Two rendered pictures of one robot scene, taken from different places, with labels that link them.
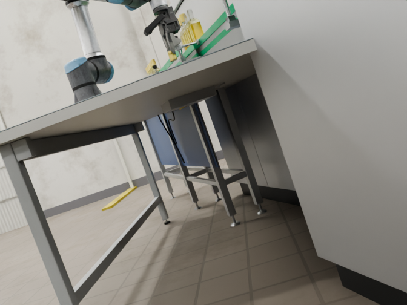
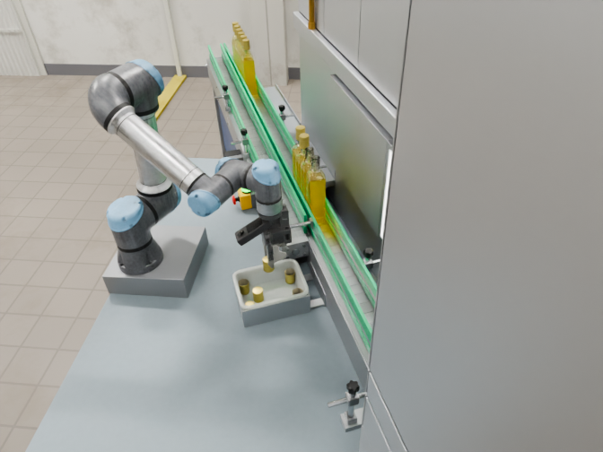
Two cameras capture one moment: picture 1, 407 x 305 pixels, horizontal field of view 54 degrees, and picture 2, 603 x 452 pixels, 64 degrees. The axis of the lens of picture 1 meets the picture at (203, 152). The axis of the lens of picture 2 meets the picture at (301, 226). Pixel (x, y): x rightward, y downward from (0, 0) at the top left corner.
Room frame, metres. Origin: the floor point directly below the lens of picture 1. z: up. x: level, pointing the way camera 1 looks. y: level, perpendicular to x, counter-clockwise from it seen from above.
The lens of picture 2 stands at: (0.74, -0.13, 1.98)
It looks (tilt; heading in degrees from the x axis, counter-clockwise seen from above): 40 degrees down; 0
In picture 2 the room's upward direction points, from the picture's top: 2 degrees counter-clockwise
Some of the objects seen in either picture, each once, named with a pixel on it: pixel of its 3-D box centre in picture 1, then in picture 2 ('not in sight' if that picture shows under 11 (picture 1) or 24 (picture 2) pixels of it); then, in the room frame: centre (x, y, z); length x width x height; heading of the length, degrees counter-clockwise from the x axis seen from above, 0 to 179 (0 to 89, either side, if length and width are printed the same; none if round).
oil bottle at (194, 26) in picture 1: (198, 39); (315, 195); (2.09, -0.17, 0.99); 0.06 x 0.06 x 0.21; 15
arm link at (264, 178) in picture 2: not in sight; (266, 180); (1.84, -0.03, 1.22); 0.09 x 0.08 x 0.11; 61
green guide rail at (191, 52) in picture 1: (163, 83); (251, 112); (2.85, 0.11, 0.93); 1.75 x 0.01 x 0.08; 16
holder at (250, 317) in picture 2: not in sight; (278, 291); (1.83, -0.04, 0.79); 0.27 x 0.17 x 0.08; 106
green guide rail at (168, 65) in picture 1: (153, 86); (236, 115); (2.83, 0.18, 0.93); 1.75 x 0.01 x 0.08; 16
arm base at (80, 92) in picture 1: (87, 95); (137, 248); (1.95, 0.44, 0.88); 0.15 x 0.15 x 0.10
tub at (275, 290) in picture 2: not in sight; (270, 291); (1.82, -0.01, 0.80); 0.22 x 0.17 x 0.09; 106
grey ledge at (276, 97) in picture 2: not in sight; (292, 134); (2.78, -0.08, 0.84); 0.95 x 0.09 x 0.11; 16
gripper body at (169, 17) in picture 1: (166, 22); (274, 224); (1.84, -0.04, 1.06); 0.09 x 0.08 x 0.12; 106
